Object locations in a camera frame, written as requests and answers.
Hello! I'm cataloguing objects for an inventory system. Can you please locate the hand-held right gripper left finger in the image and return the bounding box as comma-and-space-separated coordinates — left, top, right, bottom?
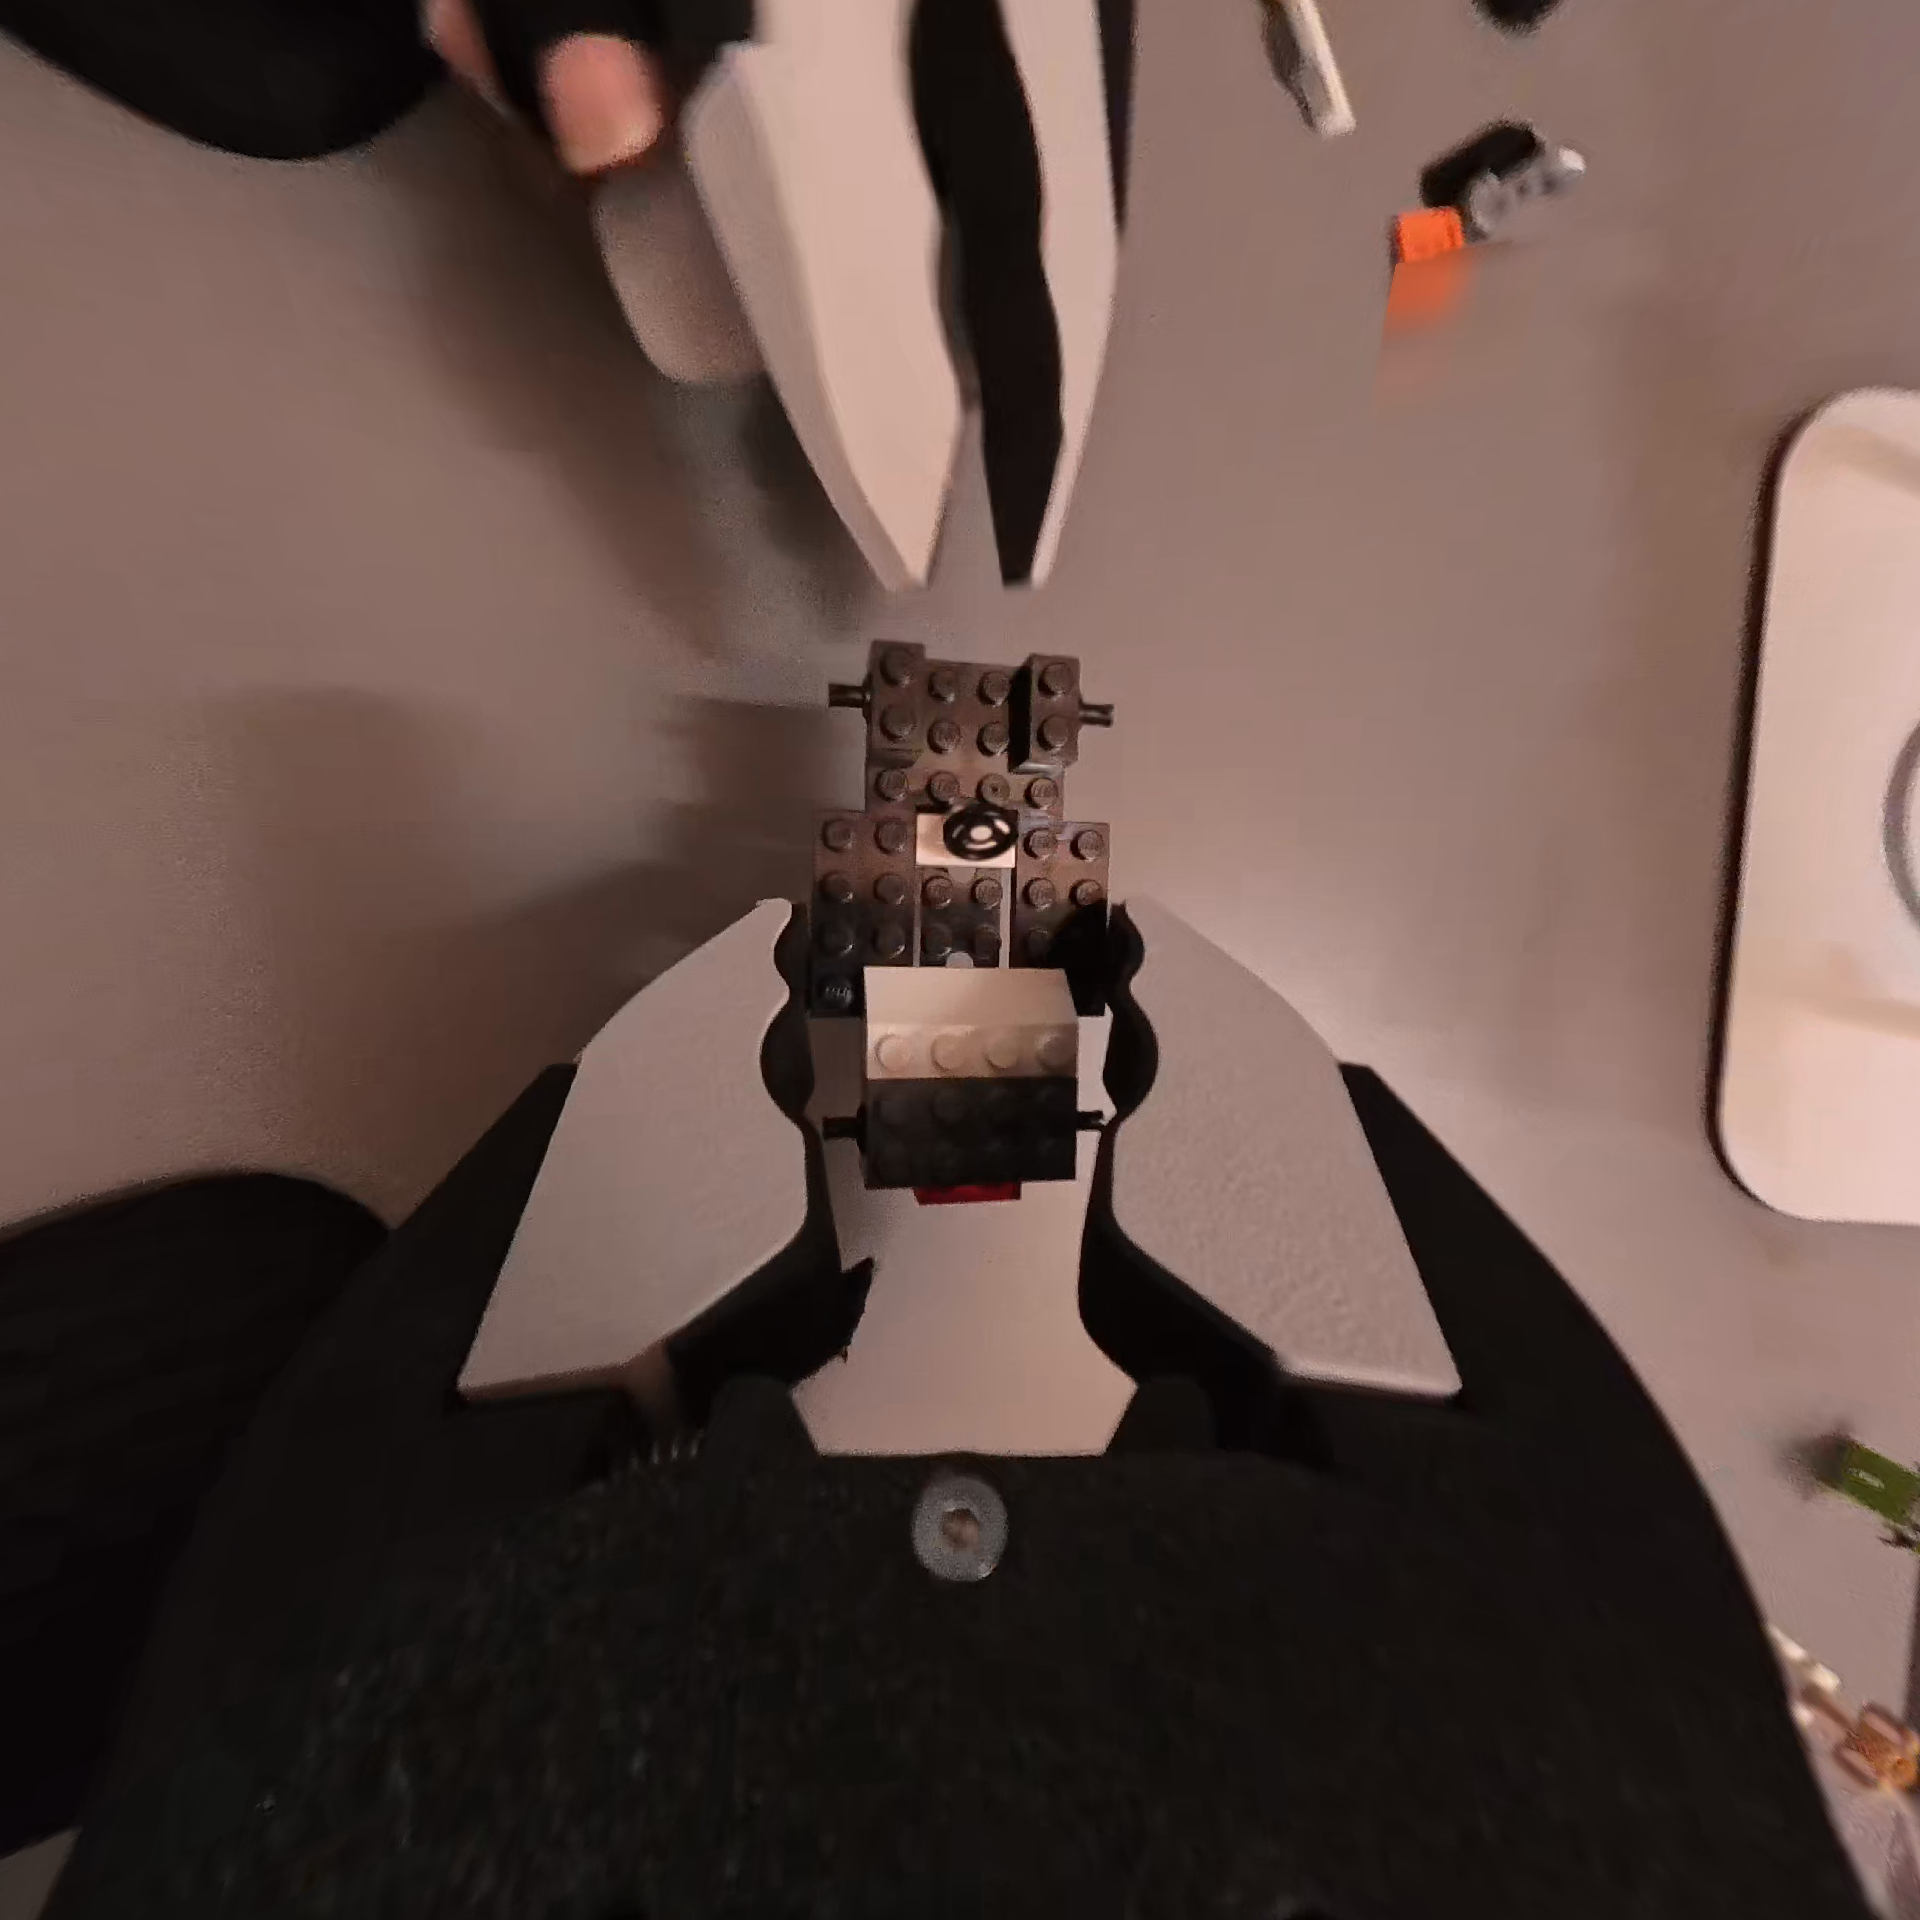
454, 896, 881, 1404

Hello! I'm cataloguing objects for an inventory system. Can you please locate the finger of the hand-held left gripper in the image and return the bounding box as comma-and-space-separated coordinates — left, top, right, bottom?
975, 0, 1135, 590
681, 0, 970, 596

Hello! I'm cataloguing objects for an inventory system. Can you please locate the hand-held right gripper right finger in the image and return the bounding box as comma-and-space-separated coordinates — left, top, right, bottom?
1076, 896, 1467, 1402

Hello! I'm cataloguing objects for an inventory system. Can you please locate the black and white lego car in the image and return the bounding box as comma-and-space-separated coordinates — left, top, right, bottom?
810, 638, 1122, 1210

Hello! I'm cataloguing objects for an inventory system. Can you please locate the lego steering wheel piece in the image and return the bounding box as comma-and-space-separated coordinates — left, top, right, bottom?
919, 803, 1025, 874

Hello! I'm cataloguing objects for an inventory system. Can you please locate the white lego piece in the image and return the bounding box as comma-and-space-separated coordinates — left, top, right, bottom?
1257, 0, 1359, 139

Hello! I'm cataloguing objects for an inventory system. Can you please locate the green lego piece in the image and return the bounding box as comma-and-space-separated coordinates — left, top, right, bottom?
1809, 1431, 1920, 1555

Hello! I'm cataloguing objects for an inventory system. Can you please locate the person's left hand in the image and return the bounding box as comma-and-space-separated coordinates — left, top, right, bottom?
426, 0, 675, 178

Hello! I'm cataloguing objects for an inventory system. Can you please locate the white stand base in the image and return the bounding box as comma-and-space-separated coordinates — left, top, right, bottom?
1717, 387, 1920, 1224

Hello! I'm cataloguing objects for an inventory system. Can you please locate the clear plastic bag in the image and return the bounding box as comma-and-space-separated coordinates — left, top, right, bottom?
1763, 1621, 1920, 1802

